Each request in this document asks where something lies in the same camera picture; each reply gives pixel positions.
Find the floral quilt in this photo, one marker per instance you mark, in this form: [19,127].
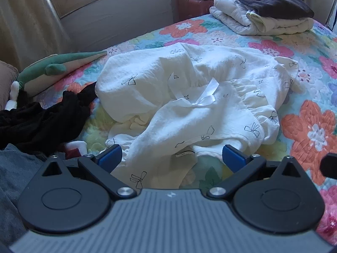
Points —
[302,126]

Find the green plush toy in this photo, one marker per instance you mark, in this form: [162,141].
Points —
[52,68]

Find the white bow-print garment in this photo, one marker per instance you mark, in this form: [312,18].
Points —
[147,84]

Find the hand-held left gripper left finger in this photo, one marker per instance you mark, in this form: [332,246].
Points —
[110,156]

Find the folded dark grey garment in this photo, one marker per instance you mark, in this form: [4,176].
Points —
[268,2]

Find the folded white clothes stack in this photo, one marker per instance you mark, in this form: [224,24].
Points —
[237,18]

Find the black clothing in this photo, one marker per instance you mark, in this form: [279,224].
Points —
[34,126]

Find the brown pillow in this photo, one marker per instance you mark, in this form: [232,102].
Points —
[6,84]

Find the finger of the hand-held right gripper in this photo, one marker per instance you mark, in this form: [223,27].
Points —
[329,166]

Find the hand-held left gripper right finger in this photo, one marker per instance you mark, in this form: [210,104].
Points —
[233,158]

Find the grey cloth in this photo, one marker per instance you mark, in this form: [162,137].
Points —
[13,179]

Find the red and white small cloth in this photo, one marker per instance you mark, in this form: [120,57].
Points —
[76,147]

